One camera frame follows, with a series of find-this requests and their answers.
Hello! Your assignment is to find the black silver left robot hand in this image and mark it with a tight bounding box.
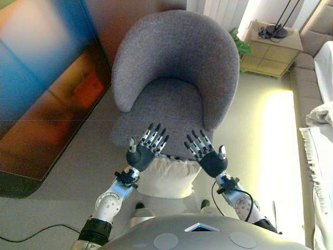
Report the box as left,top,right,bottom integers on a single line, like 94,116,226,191
126,122,170,172

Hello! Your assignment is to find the white crumpled duvet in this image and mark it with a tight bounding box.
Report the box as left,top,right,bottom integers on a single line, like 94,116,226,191
304,104,333,128

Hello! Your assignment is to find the cream fringed throw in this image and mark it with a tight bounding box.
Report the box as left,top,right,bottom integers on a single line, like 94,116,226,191
298,126,333,250

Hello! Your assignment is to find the beige upholstered sofa bed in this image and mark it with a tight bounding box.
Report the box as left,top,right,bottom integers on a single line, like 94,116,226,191
290,0,333,248

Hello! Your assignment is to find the black floor-style lamp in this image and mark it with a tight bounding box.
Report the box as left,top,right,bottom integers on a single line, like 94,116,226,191
265,0,300,39

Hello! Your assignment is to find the green houseplant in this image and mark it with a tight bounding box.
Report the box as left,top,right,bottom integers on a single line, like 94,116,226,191
228,28,252,73

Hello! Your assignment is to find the white fringed cushion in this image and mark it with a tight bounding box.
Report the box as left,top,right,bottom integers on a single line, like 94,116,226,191
136,153,202,199

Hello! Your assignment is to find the silver right robot leg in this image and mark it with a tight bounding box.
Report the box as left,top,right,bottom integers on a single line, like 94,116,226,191
199,199,222,217

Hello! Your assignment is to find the white bed sheet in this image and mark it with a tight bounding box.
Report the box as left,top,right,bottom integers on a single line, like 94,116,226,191
313,40,333,105

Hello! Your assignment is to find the black cable bundle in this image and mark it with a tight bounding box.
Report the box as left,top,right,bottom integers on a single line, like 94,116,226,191
258,26,272,40

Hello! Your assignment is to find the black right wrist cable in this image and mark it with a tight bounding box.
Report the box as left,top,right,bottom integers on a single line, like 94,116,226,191
211,178,254,224

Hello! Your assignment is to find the black floor cable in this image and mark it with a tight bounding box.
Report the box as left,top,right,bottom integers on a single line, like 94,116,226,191
0,224,83,242

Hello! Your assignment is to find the silver robot leg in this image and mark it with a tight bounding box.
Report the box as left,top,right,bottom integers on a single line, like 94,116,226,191
199,199,222,217
129,202,157,227

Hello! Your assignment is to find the grey robot torso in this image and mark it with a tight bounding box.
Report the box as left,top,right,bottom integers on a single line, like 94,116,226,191
100,215,312,250

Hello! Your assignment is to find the light wooden nightstand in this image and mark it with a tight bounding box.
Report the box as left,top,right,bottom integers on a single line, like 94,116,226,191
239,20,304,78

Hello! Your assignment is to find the silver left robot leg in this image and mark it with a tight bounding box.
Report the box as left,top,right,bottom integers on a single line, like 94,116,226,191
129,202,157,227

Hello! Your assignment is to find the grey fabric armchair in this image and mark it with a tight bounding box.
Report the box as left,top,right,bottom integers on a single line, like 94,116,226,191
110,9,240,159

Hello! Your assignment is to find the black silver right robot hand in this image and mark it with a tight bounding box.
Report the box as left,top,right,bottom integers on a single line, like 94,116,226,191
183,129,229,179

